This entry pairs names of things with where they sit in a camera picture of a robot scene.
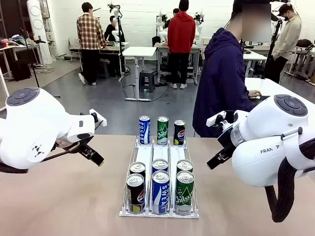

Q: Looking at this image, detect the man in plaid shirt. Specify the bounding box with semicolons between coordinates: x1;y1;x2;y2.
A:
76;2;108;86

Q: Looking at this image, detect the white lab desk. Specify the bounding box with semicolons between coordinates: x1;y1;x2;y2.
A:
98;41;130;77
155;43;202;86

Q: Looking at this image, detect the person in red hoodie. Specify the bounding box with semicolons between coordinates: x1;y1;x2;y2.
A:
167;0;196;89

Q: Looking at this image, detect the grey plastic stool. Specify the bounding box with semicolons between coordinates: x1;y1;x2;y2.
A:
138;70;156;93

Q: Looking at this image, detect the left arm black cable sleeve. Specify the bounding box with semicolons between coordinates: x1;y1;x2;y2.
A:
0;161;30;174

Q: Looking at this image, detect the right arm black cable sleeve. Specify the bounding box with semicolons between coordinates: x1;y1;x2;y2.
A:
264;140;315;223

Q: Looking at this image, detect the black pole stand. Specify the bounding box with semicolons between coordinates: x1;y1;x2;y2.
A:
117;9;131;83

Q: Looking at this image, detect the person in black top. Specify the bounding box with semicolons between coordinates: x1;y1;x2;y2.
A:
104;15;126;43

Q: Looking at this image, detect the blue Pocari Sweat can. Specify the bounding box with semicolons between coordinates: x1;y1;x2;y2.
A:
151;170;171;214
152;159;169;174
139;115;151;145

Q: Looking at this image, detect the thin black tripod stand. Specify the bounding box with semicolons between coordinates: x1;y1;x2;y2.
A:
19;27;61;99

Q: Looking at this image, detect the white standing desk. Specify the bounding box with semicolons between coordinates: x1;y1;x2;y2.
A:
122;46;158;102

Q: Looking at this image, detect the white can dispenser rack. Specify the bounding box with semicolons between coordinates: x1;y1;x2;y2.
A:
119;136;200;219

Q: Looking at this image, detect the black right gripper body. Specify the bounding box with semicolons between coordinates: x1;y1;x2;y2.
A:
217;127;238;154

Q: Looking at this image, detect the white air conditioner tower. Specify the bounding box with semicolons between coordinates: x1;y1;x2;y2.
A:
26;0;57;63

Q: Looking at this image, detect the pile of clothes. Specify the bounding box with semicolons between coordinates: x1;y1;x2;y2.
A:
11;34;47;46

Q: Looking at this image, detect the large white table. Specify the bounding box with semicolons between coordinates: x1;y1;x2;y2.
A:
245;77;315;116

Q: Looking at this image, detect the green Chilsung cider can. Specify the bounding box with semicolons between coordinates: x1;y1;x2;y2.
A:
175;170;195;216
176;159;194;174
157;116;169;145

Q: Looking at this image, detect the long white table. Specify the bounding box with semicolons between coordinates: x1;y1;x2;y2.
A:
242;48;268;79

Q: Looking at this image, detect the purple-sleeved right forearm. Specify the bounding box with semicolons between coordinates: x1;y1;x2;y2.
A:
231;86;252;112

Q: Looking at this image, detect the man in beige jacket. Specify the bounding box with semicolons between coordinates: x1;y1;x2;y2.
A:
271;3;302;85

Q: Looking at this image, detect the arm black cable sleeve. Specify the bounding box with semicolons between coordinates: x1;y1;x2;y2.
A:
0;161;30;174
264;140;315;223

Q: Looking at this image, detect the black case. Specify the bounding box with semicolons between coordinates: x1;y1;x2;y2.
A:
11;60;32;82

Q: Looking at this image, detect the black Pepsi can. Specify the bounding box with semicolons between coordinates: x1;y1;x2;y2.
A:
129;162;146;182
126;173;145;213
174;119;186;146

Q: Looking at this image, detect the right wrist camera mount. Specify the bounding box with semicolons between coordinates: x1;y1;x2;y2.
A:
206;110;233;131

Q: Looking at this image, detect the person in purple jacket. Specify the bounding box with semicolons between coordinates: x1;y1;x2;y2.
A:
192;0;262;138

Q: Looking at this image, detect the black-haired person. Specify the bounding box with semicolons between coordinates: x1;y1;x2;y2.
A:
163;8;180;30

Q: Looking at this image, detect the tall black camera tripod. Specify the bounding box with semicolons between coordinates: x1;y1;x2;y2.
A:
261;14;284;80

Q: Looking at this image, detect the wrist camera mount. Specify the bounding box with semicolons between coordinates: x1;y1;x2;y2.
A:
89;109;108;128
206;110;233;131

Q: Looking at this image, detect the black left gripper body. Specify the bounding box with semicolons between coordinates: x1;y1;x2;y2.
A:
55;135;95;154

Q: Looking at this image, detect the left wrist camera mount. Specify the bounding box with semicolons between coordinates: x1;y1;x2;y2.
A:
89;109;108;128

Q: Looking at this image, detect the cluttered white table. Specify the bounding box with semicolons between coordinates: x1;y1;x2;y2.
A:
0;44;45;79

